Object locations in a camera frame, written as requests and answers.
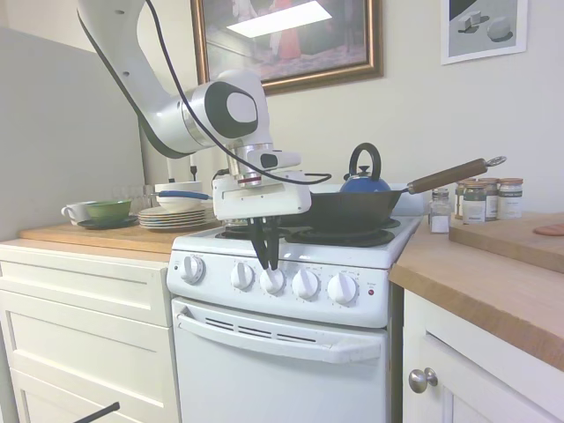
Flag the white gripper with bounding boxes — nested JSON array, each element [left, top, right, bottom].
[[212, 178, 312, 271]]

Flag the thick wooden cutting board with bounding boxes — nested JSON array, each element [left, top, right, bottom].
[[448, 211, 564, 274]]

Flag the blue handled utensil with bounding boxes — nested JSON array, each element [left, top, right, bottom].
[[152, 189, 212, 202]]

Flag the black coil burner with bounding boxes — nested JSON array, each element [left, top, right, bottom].
[[303, 218, 402, 233], [214, 226, 265, 241], [284, 227, 397, 248]]

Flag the round orange coaster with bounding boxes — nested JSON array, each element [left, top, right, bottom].
[[531, 223, 564, 238]]

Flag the white burner knob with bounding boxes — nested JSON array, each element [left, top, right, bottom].
[[259, 266, 286, 296], [230, 263, 256, 291], [326, 271, 359, 305], [292, 268, 321, 300]]

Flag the white oven door handle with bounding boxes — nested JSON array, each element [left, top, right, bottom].
[[175, 310, 382, 365]]

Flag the white plate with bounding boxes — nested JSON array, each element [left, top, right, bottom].
[[138, 220, 217, 233], [137, 215, 217, 226]]

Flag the clear drinking glass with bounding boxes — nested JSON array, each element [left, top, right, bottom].
[[131, 184, 156, 211]]

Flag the grey geometric shapes poster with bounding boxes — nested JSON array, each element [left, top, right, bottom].
[[440, 0, 529, 66]]

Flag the silver cabinet knob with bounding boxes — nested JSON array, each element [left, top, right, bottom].
[[408, 367, 439, 393]]

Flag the white oven temperature knob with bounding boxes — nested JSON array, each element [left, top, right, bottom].
[[180, 255, 206, 284]]

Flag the gold framed painting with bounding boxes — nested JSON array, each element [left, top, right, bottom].
[[189, 0, 384, 96]]

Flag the thin wooden board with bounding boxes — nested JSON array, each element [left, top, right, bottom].
[[19, 219, 221, 256]]

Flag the stack of plates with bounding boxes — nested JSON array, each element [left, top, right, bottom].
[[138, 206, 216, 220]]

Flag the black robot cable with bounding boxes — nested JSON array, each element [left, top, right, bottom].
[[144, 0, 332, 186]]

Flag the white drawer cabinet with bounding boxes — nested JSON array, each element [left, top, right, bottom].
[[0, 240, 177, 423]]

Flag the white bowl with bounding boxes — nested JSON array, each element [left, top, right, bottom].
[[154, 180, 204, 197], [156, 196, 213, 212]]

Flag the blue kettle black handle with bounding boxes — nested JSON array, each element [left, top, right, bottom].
[[338, 142, 392, 195]]

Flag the glass salt shaker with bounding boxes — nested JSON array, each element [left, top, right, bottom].
[[428, 187, 451, 234]]

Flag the green bowl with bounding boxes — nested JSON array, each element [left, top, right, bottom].
[[85, 198, 133, 221]]

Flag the white cup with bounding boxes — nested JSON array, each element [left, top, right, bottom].
[[60, 201, 96, 221]]

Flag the black wok wooden handle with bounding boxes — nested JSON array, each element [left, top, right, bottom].
[[308, 157, 508, 233]]

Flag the white electric stove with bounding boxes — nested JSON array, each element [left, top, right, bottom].
[[166, 193, 428, 423]]

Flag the white door cabinet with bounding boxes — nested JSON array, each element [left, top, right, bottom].
[[401, 288, 564, 423]]

